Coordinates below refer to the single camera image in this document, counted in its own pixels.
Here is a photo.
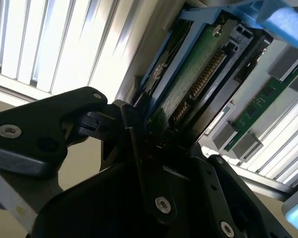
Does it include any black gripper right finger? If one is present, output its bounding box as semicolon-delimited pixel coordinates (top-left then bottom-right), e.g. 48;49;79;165
187;145;288;238

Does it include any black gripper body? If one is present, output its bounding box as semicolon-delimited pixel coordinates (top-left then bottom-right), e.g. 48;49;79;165
31;158;216;238

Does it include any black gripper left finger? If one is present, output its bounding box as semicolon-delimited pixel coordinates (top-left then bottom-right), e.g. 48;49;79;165
0;86;177;219

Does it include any hard disk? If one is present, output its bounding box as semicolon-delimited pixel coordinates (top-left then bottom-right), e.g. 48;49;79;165
133;0;298;159

